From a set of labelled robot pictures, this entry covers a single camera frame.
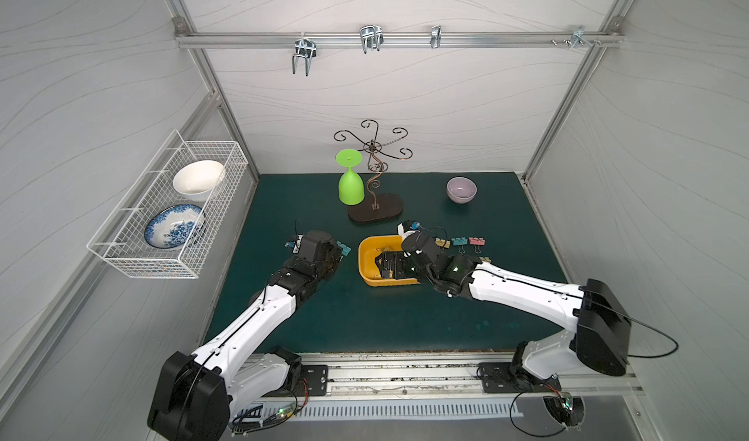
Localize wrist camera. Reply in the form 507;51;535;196
285;235;304;254
397;220;421;239

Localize aluminium top rail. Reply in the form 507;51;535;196
176;29;624;51

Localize aluminium rail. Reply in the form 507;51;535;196
176;29;624;51
163;351;645;404

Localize metal loop hook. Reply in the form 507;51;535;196
360;25;384;55

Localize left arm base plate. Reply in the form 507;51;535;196
279;364;330;398

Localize metal corner hook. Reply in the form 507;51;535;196
549;27;598;49

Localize pink binder clip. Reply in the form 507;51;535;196
468;237;486;255

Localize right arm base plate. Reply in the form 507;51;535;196
476;362;562;394

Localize yellow plastic storage box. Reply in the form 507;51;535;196
358;235;419;287

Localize small metal hook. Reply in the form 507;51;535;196
430;25;442;50

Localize lilac small bowl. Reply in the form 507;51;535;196
446;177;478;205

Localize teal binder clip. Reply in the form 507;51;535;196
452;237;468;254

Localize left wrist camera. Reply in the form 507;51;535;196
285;235;304;254

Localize white wire wall basket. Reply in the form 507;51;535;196
87;131;248;279

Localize metal double hook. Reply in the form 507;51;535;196
292;37;317;76

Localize aluminium front rail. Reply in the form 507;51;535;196
163;351;645;404

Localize round black controller board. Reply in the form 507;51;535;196
542;396;585;429

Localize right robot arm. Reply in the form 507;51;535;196
358;229;632;384

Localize blue patterned ceramic bowl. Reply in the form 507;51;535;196
144;204;205;250

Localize bronze wire cup stand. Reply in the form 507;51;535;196
334;119;414;224

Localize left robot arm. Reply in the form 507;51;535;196
146;230;344;440

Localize white ceramic bowl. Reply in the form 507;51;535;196
172;160;225;202

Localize green plastic goblet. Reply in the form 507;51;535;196
335;148;365;206

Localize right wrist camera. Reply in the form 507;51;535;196
397;220;421;239

